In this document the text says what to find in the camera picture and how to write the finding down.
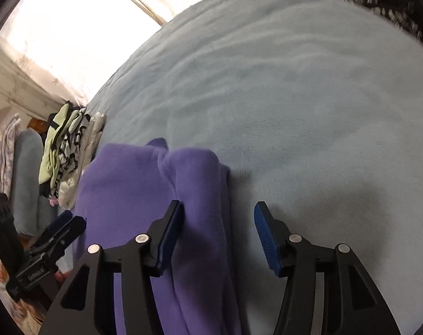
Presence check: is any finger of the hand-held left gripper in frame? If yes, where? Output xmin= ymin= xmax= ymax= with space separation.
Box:
xmin=33 ymin=216 xmax=87 ymax=253
xmin=40 ymin=210 xmax=74 ymax=241

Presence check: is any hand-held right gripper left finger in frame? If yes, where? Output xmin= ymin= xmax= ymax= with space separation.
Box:
xmin=39 ymin=200 xmax=185 ymax=335

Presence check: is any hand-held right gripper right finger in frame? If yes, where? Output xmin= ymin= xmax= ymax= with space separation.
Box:
xmin=253 ymin=201 xmax=402 ymax=335

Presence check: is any purple zip hoodie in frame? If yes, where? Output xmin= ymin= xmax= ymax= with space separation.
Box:
xmin=72 ymin=137 xmax=242 ymax=335

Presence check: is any folded blue-grey blanket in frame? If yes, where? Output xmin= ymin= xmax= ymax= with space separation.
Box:
xmin=11 ymin=129 xmax=55 ymax=236

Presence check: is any folded green and black garment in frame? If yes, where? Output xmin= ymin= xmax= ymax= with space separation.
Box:
xmin=39 ymin=102 xmax=80 ymax=185

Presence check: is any floral folded quilt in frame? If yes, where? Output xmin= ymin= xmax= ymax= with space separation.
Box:
xmin=0 ymin=113 xmax=22 ymax=196

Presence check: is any folded black-white patterned garment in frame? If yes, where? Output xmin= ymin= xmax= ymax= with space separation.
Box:
xmin=49 ymin=107 xmax=91 ymax=192

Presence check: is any folded white puffy jacket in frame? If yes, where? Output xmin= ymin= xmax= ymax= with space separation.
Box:
xmin=58 ymin=112 xmax=107 ymax=208

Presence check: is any blue-grey fleece bed blanket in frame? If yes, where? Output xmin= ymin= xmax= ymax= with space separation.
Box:
xmin=63 ymin=0 xmax=423 ymax=335

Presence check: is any black and white patterned cloth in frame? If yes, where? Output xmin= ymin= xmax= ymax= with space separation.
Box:
xmin=332 ymin=0 xmax=423 ymax=49

